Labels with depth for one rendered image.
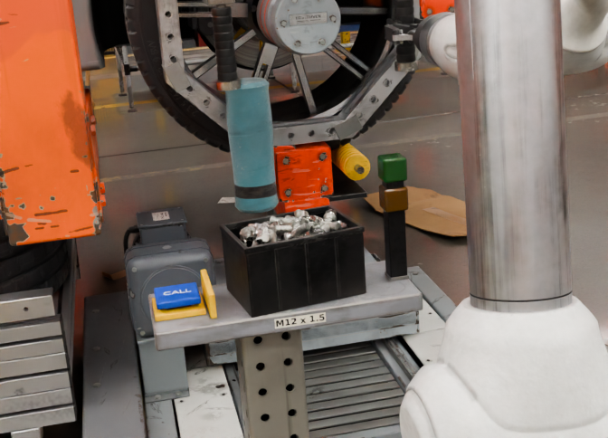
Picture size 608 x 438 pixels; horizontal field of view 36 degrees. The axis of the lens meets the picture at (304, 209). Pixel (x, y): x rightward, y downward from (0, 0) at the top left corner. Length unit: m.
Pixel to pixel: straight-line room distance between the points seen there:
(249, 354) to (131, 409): 0.47
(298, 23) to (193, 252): 0.51
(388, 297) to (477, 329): 0.61
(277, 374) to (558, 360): 0.73
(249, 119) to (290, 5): 0.23
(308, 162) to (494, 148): 1.12
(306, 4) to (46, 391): 0.90
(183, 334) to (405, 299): 0.36
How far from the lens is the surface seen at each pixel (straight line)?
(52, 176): 1.70
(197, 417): 1.99
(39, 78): 1.67
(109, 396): 2.01
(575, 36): 1.48
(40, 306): 1.86
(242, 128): 1.84
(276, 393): 1.58
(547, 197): 0.92
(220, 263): 2.37
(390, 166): 1.52
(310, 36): 1.82
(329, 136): 2.01
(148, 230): 2.06
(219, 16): 1.71
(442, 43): 1.47
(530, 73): 0.91
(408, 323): 2.22
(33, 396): 1.94
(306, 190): 2.02
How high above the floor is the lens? 1.04
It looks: 17 degrees down
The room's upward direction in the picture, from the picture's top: 4 degrees counter-clockwise
